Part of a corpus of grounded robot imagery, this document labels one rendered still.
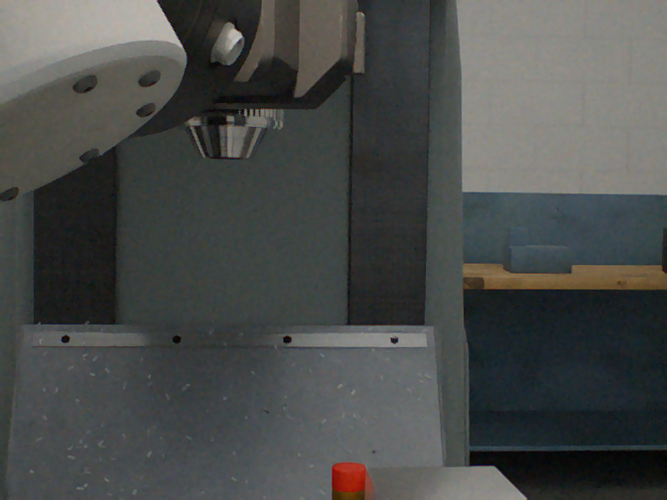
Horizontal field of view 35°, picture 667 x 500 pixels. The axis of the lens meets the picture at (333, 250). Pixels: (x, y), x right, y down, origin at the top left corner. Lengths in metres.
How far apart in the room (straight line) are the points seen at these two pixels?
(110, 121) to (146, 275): 0.60
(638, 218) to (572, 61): 0.78
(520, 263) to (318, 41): 3.80
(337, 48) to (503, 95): 4.43
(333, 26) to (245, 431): 0.46
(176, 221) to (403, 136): 0.19
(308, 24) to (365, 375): 0.46
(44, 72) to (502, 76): 4.65
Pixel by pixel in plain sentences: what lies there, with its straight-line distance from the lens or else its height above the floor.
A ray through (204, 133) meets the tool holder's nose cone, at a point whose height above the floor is 1.20.
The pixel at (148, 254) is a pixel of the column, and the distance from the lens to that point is 0.81.
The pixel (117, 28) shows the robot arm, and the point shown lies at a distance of 0.19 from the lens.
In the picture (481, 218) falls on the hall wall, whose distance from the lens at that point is 4.75.
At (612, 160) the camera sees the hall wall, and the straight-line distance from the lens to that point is 4.93.
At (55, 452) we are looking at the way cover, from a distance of 0.79.
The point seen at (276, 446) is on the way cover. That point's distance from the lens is 0.78.
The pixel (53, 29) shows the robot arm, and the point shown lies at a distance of 0.18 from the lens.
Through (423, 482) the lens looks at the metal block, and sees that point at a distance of 0.46.
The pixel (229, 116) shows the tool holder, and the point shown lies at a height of 1.21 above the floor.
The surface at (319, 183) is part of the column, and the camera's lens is 0.81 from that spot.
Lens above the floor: 1.18
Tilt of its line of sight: 3 degrees down
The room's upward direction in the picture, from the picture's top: 1 degrees clockwise
